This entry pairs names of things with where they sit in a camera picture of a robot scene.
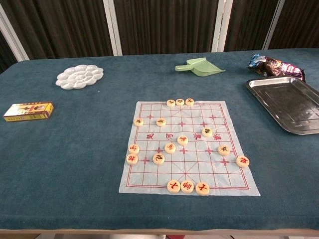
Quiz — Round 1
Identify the stainless steel tray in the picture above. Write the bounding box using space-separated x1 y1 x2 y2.
244 76 319 136

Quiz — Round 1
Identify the teal felt table cloth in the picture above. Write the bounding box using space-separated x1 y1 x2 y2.
0 47 319 231

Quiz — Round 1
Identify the translucent xiangqi board sheet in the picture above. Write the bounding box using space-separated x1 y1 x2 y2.
118 100 261 197

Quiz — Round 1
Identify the purple brown snack bag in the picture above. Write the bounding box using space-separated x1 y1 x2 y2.
246 53 306 82

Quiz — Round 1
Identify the white frame post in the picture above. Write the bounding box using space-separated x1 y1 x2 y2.
103 0 123 56
0 10 30 62
211 0 234 53
262 0 286 50

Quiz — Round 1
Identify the yellow printed cardboard box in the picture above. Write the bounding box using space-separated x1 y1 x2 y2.
2 101 54 123

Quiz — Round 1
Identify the green plastic dustpan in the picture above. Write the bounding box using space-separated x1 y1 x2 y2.
174 57 226 78

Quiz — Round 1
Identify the white flower paint palette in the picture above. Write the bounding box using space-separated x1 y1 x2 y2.
55 64 104 90

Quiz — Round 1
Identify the dark slatted panel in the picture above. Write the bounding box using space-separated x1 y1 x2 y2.
114 0 220 56
268 0 319 50
224 0 279 52
0 0 113 60

